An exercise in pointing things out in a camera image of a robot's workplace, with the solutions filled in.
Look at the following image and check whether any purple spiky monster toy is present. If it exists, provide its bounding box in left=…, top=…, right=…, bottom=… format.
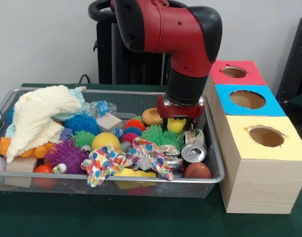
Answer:
left=44, top=138, right=89, bottom=175

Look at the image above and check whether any black upright panel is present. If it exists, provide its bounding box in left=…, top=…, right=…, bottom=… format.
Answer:
left=276, top=16, right=302, bottom=101

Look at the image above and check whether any wooden box with three holes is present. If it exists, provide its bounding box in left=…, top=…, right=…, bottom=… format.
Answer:
left=202, top=60, right=302, bottom=214

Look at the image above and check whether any silver mesh bin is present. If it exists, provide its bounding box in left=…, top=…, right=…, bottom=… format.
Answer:
left=0, top=87, right=226, bottom=199

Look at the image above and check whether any toy hamburger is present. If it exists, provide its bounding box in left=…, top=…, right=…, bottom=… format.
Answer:
left=142, top=108, right=164, bottom=125

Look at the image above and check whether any green spiky ball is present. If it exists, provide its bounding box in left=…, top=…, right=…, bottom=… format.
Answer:
left=141, top=124, right=182, bottom=146

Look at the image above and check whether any yellow cheese wedge toy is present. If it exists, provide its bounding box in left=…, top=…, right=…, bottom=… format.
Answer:
left=113, top=168, right=158, bottom=179

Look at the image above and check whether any brown toy football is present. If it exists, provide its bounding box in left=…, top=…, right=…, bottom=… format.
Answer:
left=184, top=162, right=212, bottom=179

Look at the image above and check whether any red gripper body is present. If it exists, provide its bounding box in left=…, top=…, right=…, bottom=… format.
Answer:
left=157, top=95, right=206, bottom=121

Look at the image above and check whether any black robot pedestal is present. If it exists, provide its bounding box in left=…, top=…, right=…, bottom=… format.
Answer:
left=88, top=0, right=191, bottom=86

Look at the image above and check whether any light blue waffle cloth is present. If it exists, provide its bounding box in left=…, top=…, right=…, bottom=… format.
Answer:
left=4, top=87, right=86, bottom=138

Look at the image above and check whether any yellow smiley ball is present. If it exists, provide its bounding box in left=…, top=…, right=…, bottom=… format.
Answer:
left=92, top=132, right=121, bottom=152

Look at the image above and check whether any cream waffle cloth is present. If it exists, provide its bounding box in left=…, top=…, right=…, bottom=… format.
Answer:
left=6, top=85, right=83, bottom=163

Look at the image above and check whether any colourful dotted cloth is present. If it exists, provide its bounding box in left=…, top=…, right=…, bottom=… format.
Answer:
left=81, top=137, right=175, bottom=188

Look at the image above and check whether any crushed silver can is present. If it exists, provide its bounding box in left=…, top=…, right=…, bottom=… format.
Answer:
left=158, top=144, right=185, bottom=173

